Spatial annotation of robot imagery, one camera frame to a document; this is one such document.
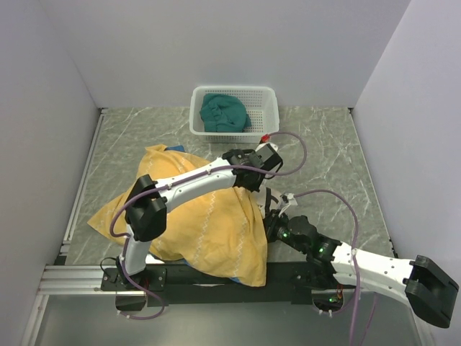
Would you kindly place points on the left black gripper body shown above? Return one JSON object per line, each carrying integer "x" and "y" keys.
{"x": 256, "y": 184}

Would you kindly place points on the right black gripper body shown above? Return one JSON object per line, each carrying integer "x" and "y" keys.
{"x": 277, "y": 229}

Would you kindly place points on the blue yellow Pikachu pillowcase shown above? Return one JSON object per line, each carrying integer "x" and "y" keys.
{"x": 221, "y": 233}

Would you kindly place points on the cream pillow with bear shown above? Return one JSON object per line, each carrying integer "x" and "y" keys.
{"x": 268, "y": 199}

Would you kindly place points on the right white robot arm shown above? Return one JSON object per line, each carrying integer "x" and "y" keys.
{"x": 418, "y": 283}

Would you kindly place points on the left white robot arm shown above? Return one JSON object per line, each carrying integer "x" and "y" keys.
{"x": 150, "y": 201}

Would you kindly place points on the black base bar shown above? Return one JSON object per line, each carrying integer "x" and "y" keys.
{"x": 286, "y": 281}

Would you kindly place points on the white plastic basket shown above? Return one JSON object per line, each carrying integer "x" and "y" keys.
{"x": 261, "y": 105}

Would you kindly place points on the green cloth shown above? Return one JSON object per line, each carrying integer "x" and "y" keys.
{"x": 221, "y": 113}

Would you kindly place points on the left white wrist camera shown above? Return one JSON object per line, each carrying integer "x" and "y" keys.
{"x": 264, "y": 141}

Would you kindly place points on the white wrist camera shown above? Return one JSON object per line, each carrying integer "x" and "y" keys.
{"x": 288, "y": 202}
{"x": 264, "y": 141}

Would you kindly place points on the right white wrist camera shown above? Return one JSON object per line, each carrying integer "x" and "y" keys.
{"x": 288, "y": 202}

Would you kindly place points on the aluminium frame rail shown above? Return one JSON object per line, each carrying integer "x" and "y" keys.
{"x": 59, "y": 280}

